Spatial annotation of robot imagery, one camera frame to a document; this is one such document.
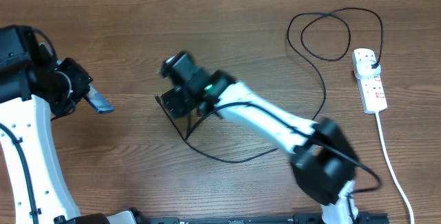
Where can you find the white charger plug adapter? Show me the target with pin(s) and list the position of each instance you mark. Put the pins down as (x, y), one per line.
(366, 69)

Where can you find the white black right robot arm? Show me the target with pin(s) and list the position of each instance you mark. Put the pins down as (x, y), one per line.
(324, 164)

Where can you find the blue Samsung Galaxy smartphone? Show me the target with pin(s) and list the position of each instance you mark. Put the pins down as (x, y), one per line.
(98, 102)

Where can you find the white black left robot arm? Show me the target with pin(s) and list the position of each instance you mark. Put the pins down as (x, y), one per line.
(36, 89)

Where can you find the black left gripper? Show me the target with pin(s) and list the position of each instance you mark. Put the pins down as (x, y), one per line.
(83, 78)

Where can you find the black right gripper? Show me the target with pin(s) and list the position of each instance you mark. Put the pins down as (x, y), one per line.
(174, 100)

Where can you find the white power strip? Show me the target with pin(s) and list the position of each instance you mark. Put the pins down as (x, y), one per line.
(371, 90)

